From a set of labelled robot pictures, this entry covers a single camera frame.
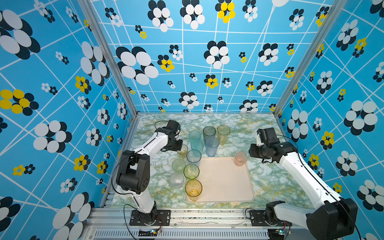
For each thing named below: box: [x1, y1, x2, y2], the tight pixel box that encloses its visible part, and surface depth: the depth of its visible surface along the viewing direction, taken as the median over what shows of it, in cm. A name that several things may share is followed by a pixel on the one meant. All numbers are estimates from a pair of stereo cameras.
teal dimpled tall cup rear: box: [188, 129, 202, 142], surface depth 100 cm
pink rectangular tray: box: [185, 157, 255, 203], surface depth 93 cm
